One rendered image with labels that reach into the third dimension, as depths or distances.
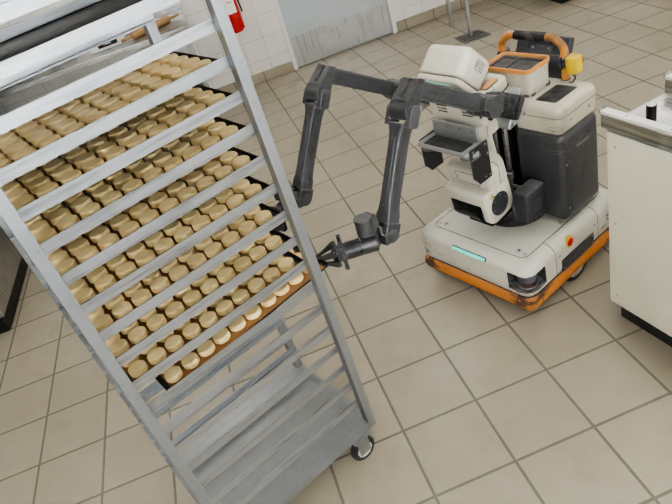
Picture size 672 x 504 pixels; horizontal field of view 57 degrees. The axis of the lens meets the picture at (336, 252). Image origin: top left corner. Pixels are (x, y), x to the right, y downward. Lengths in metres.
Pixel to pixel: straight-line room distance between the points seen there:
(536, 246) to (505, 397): 0.64
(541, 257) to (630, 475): 0.88
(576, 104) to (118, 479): 2.34
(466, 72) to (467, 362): 1.14
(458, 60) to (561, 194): 0.75
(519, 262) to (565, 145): 0.49
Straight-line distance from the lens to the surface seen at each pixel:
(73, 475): 2.99
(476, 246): 2.73
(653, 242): 2.35
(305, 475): 2.26
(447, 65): 2.33
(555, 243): 2.70
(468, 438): 2.39
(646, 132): 2.17
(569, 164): 2.65
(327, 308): 1.92
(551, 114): 2.54
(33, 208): 1.47
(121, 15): 1.47
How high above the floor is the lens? 1.91
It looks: 34 degrees down
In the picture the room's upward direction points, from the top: 19 degrees counter-clockwise
